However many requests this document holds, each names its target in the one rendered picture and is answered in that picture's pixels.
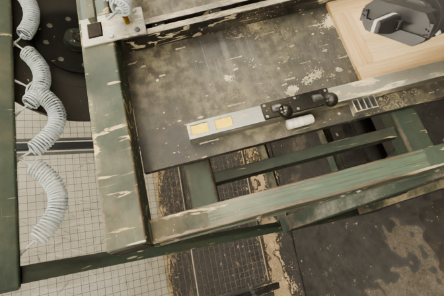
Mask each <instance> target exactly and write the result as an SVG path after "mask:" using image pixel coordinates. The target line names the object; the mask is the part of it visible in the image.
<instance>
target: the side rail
mask: <svg viewBox="0 0 444 296"><path fill-rule="evenodd" d="M441 171H444V143H441V144H438V145H434V146H431V147H426V148H423V149H418V150H415V151H411V152H408V153H403V154H400V155H395V156H393V157H388V158H385V159H381V160H378V161H373V162H370V163H365V164H362V165H357V166H353V167H350V168H345V169H342V170H338V171H335V172H330V173H328V174H323V175H320V176H315V177H312V178H308V179H304V180H300V181H297V182H292V183H289V184H285V185H282V186H277V187H274V188H270V189H267V190H262V191H259V192H255V193H251V194H247V195H244V196H239V197H236V198H232V199H229V200H224V201H221V202H217V203H212V204H209V205H205V206H201V207H197V208H194V209H189V210H186V211H181V212H179V213H174V214H171V215H167V216H164V217H159V218H156V219H152V220H149V222H150V224H151V230H152V235H153V244H156V243H159V244H160V245H161V246H163V245H166V244H170V243H174V242H178V241H183V240H186V239H190V238H193V237H197V236H200V235H205V234H208V233H212V232H216V231H220V230H223V229H227V228H230V227H235V226H237V225H242V224H245V223H249V222H253V221H257V220H260V219H265V218H268V217H272V216H275V215H279V214H282V213H287V212H290V211H295V210H298V209H302V208H305V207H309V206H312V205H317V204H321V203H324V202H329V201H332V200H337V199H340V198H344V197H347V196H351V195H354V194H359V193H362V192H366V191H370V190H374V189H377V188H381V187H384V186H389V185H391V184H396V183H399V182H403V181H407V180H411V179H414V178H419V177H422V176H426V175H429V174H433V173H436V172H441Z"/></svg>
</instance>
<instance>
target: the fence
mask: <svg viewBox="0 0 444 296"><path fill-rule="evenodd" d="M443 80H444V59H442V60H439V61H434V62H432V63H427V64H424V65H419V66H416V67H411V68H408V69H403V70H400V71H395V72H392V73H387V74H384V75H379V76H376V77H372V78H368V79H364V80H360V81H356V82H352V83H348V84H345V85H340V86H337V87H332V88H329V89H328V92H330V93H335V94H337V96H338V103H337V105H335V106H333V107H328V106H326V105H324V106H320V107H317V108H312V109H309V110H304V111H301V112H296V113H293V114H292V116H291V117H290V118H282V117H277V118H272V119H269V120H265V119H264V115H263V113H262V109H261V106H256V107H253V108H248V109H245V110H240V111H237V112H232V113H229V114H224V115H221V116H216V117H213V118H208V119H205V120H200V121H197V122H192V123H189V124H186V126H187V129H188V135H189V138H190V141H191V144H194V143H199V142H202V141H207V140H210V139H214V138H217V137H222V136H225V135H230V134H233V133H238V132H241V131H246V130H251V129H254V128H258V127H261V126H266V125H269V124H274V123H277V122H282V121H285V120H288V119H292V118H296V117H299V116H304V115H307V114H313V113H316V112H321V111H324V110H329V109H332V108H337V107H340V106H344V105H347V104H349V103H350V102H351V100H355V99H359V98H363V97H366V96H371V95H374V97H375V98H376V97H379V96H383V95H386V94H391V93H396V92H399V91H404V90H407V89H412V88H415V87H420V86H423V85H427V84H430V83H435V82H438V81H443ZM229 116H231V119H232V121H233V126H230V127H227V128H222V129H217V130H216V127H215V122H214V120H218V119H221V118H226V117H229ZM206 122H207V124H208V127H209V132H206V133H201V134H198V135H193V136H192V131H191V127H190V126H194V125H198V124H202V123H206Z"/></svg>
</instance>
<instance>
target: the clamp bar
mask: <svg viewBox="0 0 444 296"><path fill-rule="evenodd" d="M103 1H105V0H103ZM106 1H108V0H106ZM124 1H126V0H124ZM331 1H336V0H224V1H220V2H216V3H211V4H208V5H202V6H199V7H194V8H191V9H186V10H183V11H177V12H174V13H169V14H165V15H161V16H157V17H152V18H147V19H145V20H144V18H143V13H142V9H141V7H136V8H133V6H132V9H131V13H130V15H128V16H126V17H121V16H118V15H115V16H113V17H112V18H111V19H110V20H109V21H107V20H106V18H107V17H109V16H110V15H111V14H112V13H110V14H106V15H102V16H98V17H97V20H98V22H100V23H102V32H103V36H100V37H97V38H92V39H89V34H88V28H87V25H88V24H92V23H90V22H89V20H88V19H85V20H81V30H82V36H83V46H84V48H88V47H91V46H97V45H100V44H105V43H107V42H113V41H116V40H121V39H123V41H124V43H125V45H126V47H127V49H128V51H129V52H135V51H138V50H144V49H147V48H152V47H155V46H160V45H163V44H168V43H171V42H177V41H180V40H185V39H188V38H193V37H196V36H201V35H204V34H210V33H213V32H218V31H221V30H226V29H230V28H234V27H238V26H243V25H246V24H251V23H254V22H260V21H263V20H268V19H273V18H276V17H281V16H284V15H290V14H293V13H298V12H301V11H306V10H309V9H314V8H317V7H323V6H326V3H327V2H331ZM109 2H113V3H114V2H115V3H114V4H117V6H119V7H121V8H123V10H124V12H125V13H124V14H126V13H127V12H128V7H127V6H126V5H125V4H124V3H123V2H120V1H118V0H116V1H115V0H109Z"/></svg>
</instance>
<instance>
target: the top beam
mask: <svg viewBox="0 0 444 296"><path fill-rule="evenodd" d="M94 1H95V6H96V15H97V16H102V15H106V14H110V13H113V12H112V10H111V8H110V4H109V0H108V1H106V0H105V1H103V0H94ZM76 2H77V13H78V19H79V30H80V35H81V45H82V52H83V62H84V68H85V79H86V85H87V95H88V102H89V112H90V118H91V128H92V139H93V145H94V155H95V161H96V172H97V178H98V189H99V194H100V205H101V211H102V222H103V227H104V238H105V244H106V251H107V253H109V254H112V255H124V254H128V253H131V252H136V251H138V250H143V249H146V248H151V247H154V245H155V244H153V242H151V237H150V233H149V226H148V222H149V219H150V220H151V213H150V209H149V202H148V197H147V190H146V185H145V179H144V174H143V167H142V162H141V155H140V151H139V143H138V139H137V132H136V128H135V120H134V116H133V109H132V105H131V97H130V90H129V86H128V78H127V74H126V67H125V63H124V55H123V51H122V44H121V40H116V41H113V42H107V43H105V44H100V45H97V46H91V47H87V48H84V46H83V36H82V30H81V20H85V19H87V10H86V5H85V0H76Z"/></svg>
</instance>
